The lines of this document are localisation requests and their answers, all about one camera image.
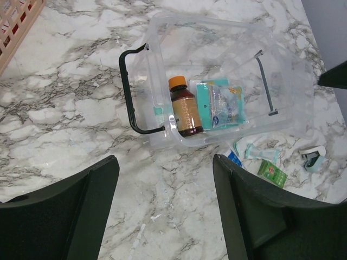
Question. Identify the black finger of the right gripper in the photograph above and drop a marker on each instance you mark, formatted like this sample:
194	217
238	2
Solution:
335	77

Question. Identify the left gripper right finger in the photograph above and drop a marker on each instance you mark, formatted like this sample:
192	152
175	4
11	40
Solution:
263	221

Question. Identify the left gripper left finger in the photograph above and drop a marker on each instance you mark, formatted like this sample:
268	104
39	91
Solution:
65	220

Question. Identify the green small medicine box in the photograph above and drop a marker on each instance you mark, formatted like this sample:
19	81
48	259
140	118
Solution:
272	173

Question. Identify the clear teal sachet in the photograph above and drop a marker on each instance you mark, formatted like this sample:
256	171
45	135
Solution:
253	152

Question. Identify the clear teal blister packs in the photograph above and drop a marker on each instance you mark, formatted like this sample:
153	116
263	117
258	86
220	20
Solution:
220	105

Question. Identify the brown bottle orange cap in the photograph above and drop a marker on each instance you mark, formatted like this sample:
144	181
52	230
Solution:
184	107

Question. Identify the clear plastic medicine box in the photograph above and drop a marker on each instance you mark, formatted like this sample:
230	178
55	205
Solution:
195	81

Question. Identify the blue labelled small bottle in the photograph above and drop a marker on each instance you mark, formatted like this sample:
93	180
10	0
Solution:
233	157

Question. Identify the white bottle green cap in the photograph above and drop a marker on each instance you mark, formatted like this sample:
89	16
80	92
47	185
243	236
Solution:
158	111

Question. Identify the light blue clip item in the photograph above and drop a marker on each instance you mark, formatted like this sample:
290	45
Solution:
314	157

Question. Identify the peach plastic file organizer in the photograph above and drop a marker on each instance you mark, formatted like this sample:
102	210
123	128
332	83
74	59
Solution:
17	18

